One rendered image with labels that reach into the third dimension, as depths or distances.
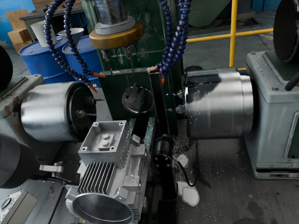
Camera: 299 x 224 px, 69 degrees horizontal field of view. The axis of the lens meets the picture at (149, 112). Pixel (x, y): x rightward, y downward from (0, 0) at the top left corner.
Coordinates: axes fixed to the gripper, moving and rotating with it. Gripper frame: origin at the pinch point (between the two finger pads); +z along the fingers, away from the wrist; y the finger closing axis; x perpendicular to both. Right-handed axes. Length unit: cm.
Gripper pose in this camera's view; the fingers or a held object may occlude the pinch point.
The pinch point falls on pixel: (69, 178)
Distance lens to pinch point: 57.5
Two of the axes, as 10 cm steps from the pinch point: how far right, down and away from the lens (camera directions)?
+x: -0.4, 9.2, -4.0
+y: -9.8, 0.5, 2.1
